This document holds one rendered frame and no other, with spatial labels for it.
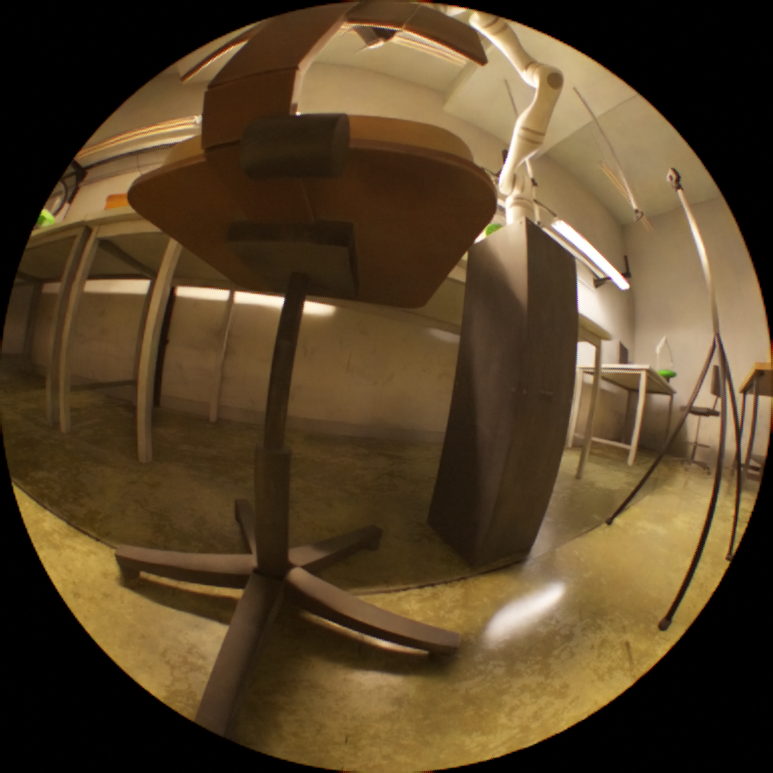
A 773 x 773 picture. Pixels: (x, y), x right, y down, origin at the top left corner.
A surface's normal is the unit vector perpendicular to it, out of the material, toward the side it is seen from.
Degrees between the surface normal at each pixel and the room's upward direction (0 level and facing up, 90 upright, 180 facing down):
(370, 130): 90
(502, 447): 90
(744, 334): 90
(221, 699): 8
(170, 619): 0
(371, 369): 90
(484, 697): 0
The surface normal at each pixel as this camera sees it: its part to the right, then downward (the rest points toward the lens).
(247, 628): 0.16, -0.97
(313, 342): 0.29, 0.06
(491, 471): -0.92, -0.14
